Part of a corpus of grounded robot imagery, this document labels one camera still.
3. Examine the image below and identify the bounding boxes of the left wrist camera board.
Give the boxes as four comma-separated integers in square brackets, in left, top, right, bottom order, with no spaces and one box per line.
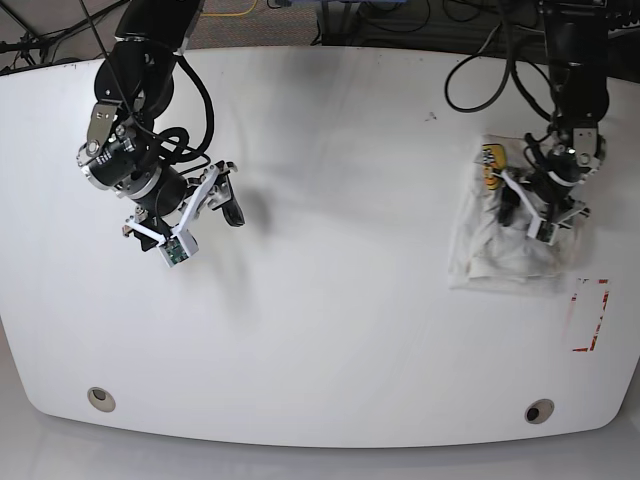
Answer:
[527,218,558,245]

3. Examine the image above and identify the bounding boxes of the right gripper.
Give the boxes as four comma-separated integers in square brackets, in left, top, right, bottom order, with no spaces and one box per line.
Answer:
[122,161,245,251]

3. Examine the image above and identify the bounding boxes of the black tripod legs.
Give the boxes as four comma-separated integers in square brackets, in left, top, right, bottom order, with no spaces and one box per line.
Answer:
[1,1,129,74]

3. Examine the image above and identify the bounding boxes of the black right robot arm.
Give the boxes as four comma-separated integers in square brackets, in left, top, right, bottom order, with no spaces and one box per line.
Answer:
[77,1,245,265]

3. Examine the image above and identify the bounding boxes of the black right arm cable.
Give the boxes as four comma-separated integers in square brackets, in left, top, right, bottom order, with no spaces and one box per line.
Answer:
[149,54,219,169]

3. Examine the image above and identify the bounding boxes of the yellow cable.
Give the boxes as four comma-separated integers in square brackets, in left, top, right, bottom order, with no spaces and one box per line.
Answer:
[199,0,259,19]

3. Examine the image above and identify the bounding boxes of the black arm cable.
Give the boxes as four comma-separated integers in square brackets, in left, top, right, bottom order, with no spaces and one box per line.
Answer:
[149,54,219,169]
[444,0,556,126]

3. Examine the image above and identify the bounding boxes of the left table cable grommet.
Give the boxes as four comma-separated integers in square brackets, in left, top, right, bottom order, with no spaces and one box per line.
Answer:
[87,387,116,413]

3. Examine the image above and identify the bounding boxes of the right table cable grommet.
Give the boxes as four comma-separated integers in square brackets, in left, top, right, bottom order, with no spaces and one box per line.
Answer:
[524,399,555,425]

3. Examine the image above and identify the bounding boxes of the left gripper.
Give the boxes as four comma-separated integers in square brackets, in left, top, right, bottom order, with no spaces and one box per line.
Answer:
[496,147,593,234]

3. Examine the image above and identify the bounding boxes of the white T-shirt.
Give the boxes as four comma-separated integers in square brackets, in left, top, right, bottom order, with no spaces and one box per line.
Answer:
[448,134,586,296]

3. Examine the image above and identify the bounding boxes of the table cable grommet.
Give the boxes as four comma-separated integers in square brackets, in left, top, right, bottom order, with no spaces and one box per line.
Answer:
[87,387,116,413]
[524,399,555,425]

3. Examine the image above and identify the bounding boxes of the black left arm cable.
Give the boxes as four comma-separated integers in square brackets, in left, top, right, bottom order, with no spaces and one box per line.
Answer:
[444,0,556,126]

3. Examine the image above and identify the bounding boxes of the red tape rectangle marking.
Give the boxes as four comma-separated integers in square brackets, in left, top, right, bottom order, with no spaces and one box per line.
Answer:
[564,278,611,353]

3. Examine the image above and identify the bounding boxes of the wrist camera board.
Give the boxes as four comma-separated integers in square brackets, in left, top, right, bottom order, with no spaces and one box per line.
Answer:
[527,218,558,245]
[157,230,199,268]

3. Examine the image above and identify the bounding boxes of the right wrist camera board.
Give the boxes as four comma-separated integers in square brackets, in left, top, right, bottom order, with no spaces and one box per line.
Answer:
[157,230,199,268]

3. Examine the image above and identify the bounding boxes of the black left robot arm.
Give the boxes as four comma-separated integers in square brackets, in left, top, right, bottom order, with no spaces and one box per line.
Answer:
[496,1,609,245]

